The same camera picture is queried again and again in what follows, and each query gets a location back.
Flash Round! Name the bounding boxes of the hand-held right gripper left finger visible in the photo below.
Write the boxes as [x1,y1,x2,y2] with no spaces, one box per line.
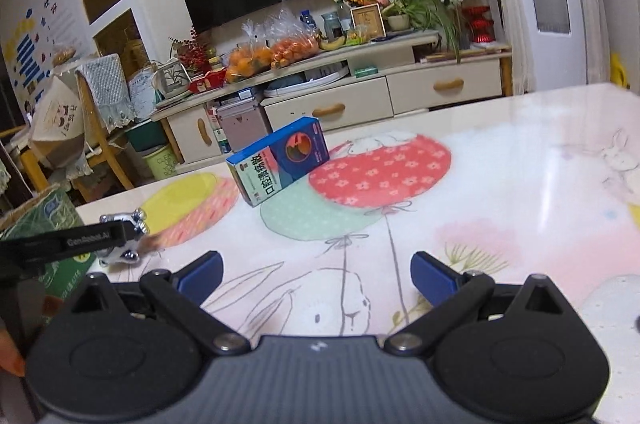
[62,250,253,357]

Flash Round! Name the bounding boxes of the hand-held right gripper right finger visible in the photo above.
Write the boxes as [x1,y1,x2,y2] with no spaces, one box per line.
[384,251,581,357]

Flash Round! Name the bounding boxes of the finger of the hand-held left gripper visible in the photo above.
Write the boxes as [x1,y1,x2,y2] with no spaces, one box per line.
[47,221,137,262]

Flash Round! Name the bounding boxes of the silver metal toy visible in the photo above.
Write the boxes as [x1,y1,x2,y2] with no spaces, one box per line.
[97,209,151,266]

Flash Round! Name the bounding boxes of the green printed cardboard carton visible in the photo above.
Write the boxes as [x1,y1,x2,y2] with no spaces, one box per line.
[0,186,98,325]

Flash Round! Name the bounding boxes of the blue medicine box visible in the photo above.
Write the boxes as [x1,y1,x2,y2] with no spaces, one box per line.
[226,116,331,207]

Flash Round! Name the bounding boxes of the person's left hand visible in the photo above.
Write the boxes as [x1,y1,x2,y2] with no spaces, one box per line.
[0,326,27,377]

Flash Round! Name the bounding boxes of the wooden chair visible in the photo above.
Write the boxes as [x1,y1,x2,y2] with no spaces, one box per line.
[20,54,136,200]

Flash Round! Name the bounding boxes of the light green trash bin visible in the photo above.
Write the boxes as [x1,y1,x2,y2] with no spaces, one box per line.
[142,144,181,180]

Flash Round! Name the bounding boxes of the dark green bucket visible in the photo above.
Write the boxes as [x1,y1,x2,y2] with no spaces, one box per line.
[125,119,168,152]

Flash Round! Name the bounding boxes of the lace chair cover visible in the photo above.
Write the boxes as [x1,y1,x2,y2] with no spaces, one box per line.
[75,53,136,130]

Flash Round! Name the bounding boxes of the pink storage case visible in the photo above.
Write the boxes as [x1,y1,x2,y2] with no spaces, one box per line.
[215,101,273,152]

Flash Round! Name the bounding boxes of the white printed sack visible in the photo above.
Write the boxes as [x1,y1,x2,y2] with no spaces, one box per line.
[129,66,161,117]

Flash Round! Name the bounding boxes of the red gift box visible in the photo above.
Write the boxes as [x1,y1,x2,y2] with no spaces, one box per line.
[189,69,228,94]

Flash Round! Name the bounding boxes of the cream television cabinet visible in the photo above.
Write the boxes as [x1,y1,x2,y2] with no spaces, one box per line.
[150,29,513,165]

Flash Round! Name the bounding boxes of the red berry branches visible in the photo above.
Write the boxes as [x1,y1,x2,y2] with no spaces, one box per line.
[170,29,213,72]

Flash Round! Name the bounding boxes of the plastic bag of oranges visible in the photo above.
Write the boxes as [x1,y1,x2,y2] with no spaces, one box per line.
[270,11,321,70]
[225,21,273,82]

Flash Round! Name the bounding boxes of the red lantern ornament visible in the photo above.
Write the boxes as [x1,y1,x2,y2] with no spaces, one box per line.
[462,5,496,45]

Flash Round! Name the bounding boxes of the potted spider plant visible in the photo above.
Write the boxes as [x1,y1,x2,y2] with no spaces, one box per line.
[385,0,466,62]

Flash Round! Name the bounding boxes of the glass jar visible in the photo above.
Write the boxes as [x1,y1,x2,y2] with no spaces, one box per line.
[320,11,342,40]

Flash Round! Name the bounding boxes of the glass planter with handle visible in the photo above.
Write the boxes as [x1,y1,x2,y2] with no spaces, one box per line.
[152,59,193,100]

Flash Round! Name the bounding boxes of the wall poster with blue bars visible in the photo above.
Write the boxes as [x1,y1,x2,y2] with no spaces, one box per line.
[0,0,96,115]

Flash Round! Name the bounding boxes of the wooden picture frame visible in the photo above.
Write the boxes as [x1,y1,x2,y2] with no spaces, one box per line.
[350,3,386,41]

